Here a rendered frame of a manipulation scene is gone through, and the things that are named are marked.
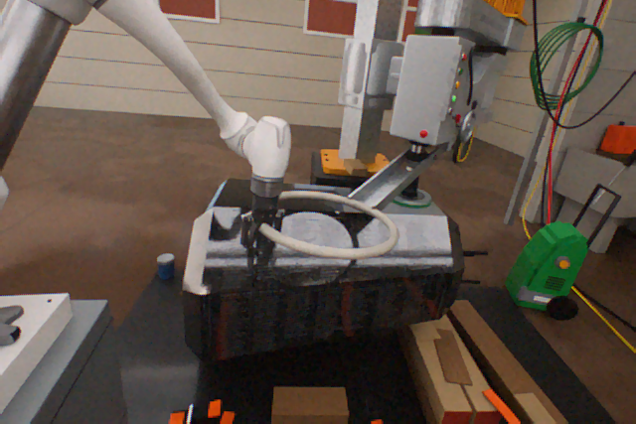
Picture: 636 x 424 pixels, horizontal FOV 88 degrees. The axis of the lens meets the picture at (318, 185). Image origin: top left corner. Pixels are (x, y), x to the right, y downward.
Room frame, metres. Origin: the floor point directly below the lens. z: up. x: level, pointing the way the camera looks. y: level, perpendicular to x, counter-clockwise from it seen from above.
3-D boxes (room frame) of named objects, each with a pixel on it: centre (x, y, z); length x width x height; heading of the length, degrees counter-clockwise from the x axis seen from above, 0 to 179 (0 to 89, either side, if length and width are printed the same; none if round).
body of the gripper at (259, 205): (0.86, 0.15, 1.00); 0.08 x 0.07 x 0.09; 126
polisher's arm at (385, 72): (2.18, -0.44, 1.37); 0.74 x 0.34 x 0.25; 68
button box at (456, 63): (1.37, -0.49, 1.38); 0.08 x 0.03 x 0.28; 141
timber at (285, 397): (0.94, -0.06, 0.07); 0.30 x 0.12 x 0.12; 96
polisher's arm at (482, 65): (1.80, -0.70, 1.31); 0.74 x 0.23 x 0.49; 141
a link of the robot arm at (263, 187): (0.87, 0.14, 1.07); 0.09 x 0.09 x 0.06
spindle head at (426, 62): (1.56, -0.49, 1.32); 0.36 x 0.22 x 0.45; 141
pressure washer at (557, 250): (1.92, -1.59, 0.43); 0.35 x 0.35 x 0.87; 80
